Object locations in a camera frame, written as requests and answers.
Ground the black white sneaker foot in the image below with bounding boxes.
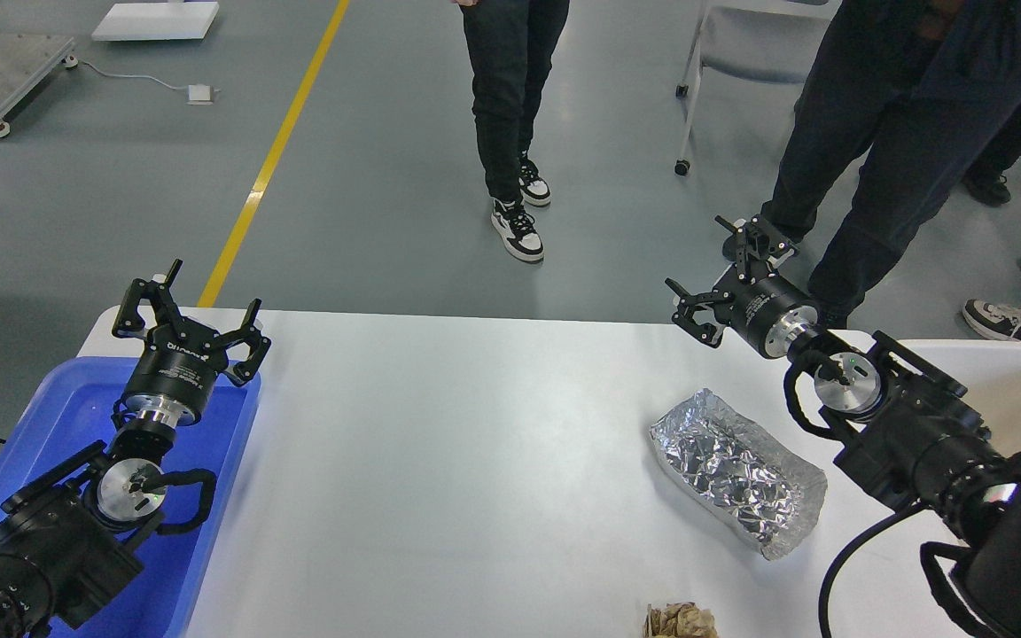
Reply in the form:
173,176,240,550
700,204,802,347
962,257,1021,345

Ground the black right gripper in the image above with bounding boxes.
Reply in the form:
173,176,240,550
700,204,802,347
665,214,822,360

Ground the white floor platform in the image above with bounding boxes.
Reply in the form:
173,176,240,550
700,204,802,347
90,1,220,42

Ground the crumpled brown paper ball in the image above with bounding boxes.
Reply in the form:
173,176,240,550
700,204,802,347
642,603,719,637

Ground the person in black jeans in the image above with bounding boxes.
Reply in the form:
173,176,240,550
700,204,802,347
456,1,571,263

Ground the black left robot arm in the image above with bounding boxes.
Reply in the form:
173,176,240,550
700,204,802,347
0,260,271,637

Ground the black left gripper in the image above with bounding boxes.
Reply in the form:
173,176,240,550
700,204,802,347
112,260,271,427

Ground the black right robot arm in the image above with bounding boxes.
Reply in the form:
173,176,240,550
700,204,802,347
666,215,1021,637

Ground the white power adapter with cable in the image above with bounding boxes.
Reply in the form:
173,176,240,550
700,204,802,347
72,56,222,105

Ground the blue plastic bin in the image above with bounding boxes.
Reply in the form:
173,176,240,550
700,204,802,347
0,358,261,637

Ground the beige plastic bin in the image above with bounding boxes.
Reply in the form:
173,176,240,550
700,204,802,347
902,339,1021,455

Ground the person in dark trousers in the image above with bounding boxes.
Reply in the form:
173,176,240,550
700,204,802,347
760,1,1021,328

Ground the silver foil bag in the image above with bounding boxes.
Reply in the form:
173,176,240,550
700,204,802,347
647,388,828,561

